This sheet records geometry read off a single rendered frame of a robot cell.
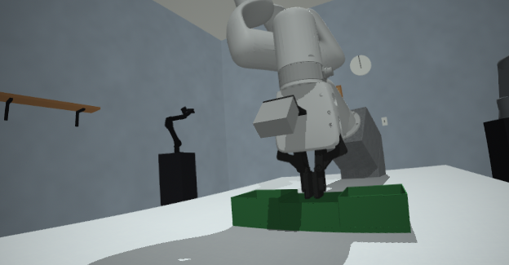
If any green rack of bins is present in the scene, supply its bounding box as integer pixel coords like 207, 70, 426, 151
231, 183, 411, 233

